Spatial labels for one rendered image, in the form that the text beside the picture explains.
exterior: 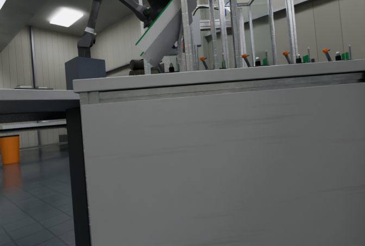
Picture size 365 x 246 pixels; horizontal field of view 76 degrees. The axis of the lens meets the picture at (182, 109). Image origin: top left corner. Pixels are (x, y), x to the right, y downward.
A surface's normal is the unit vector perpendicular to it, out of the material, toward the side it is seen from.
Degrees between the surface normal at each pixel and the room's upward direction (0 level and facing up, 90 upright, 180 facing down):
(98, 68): 90
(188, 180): 90
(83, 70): 90
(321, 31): 90
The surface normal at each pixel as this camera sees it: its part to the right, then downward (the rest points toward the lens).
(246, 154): 0.07, -0.03
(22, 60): 0.74, -0.07
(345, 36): -0.67, 0.04
